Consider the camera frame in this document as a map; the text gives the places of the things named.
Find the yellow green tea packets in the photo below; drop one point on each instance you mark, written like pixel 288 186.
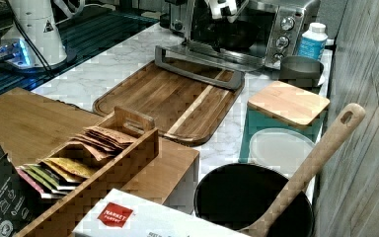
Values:
pixel 55 178

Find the dark grey round canister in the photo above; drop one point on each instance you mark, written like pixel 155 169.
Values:
pixel 301 71

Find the oat bites cereal box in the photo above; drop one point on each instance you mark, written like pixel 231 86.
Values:
pixel 120 214

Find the bamboo tea bag organizer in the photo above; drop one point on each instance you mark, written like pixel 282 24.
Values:
pixel 60 219

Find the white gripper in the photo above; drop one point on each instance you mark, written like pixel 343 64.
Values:
pixel 224 8

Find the black coffee bag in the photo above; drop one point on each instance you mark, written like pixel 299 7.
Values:
pixel 19 202

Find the dark wooden cutting board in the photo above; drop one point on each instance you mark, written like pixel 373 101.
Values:
pixel 184 110

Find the pink tea bag packets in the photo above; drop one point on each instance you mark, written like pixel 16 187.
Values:
pixel 101 142

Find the wooden spoon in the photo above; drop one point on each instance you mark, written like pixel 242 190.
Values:
pixel 337 133

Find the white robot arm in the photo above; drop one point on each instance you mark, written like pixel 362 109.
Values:
pixel 34 42

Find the white bottle blue label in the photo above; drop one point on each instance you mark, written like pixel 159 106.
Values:
pixel 313 41

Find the black utensil crock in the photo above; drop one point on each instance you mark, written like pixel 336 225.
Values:
pixel 235 195

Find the stainless steel toaster oven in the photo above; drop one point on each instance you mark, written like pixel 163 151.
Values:
pixel 219 52

